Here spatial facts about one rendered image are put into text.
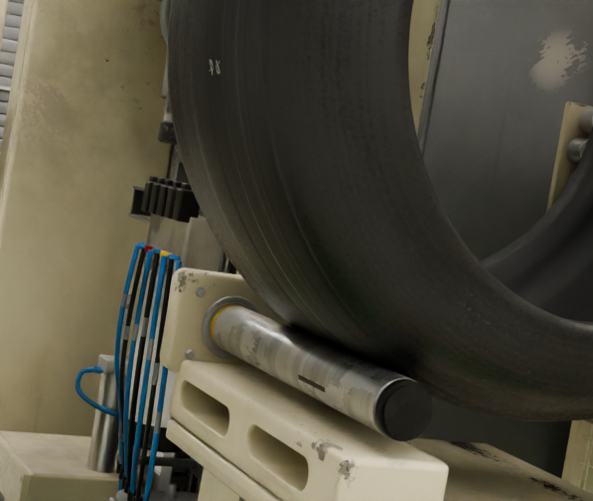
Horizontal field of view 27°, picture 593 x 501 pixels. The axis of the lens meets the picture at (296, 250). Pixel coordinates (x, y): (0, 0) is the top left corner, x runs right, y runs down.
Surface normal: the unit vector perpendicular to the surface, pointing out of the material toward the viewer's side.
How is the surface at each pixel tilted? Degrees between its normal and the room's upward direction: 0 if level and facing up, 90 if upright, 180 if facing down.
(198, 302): 90
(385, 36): 92
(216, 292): 90
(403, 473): 90
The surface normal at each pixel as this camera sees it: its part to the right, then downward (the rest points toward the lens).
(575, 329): 0.36, 0.30
